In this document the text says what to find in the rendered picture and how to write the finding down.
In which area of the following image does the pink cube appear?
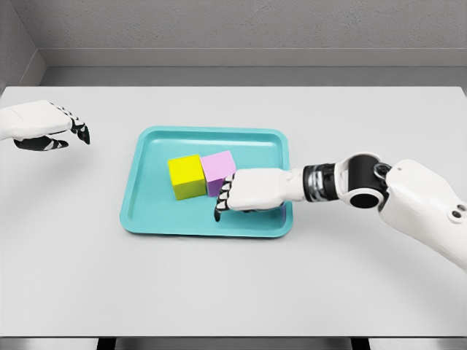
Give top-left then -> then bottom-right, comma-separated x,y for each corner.
200,150 -> 236,198

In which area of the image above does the yellow cube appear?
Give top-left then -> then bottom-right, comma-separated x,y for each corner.
167,153 -> 208,201

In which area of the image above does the teal plastic tray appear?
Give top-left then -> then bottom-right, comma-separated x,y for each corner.
119,125 -> 294,239

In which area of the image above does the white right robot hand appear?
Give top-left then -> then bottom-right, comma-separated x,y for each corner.
213,168 -> 290,223

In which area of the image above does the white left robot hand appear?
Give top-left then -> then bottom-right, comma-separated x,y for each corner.
7,100 -> 91,152

